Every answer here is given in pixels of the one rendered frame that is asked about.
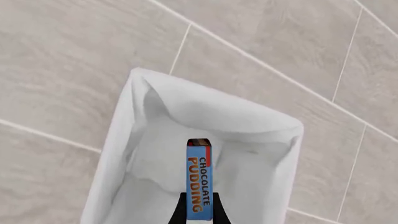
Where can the blue chocolate pudding box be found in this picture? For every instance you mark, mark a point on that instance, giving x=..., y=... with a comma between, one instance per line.
x=199, y=182

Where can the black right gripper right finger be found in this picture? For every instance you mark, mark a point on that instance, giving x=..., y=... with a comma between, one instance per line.
x=220, y=211

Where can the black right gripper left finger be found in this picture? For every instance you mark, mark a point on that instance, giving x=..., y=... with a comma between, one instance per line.
x=179, y=211

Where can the white cloth basket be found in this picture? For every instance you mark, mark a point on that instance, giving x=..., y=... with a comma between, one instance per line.
x=155, y=130

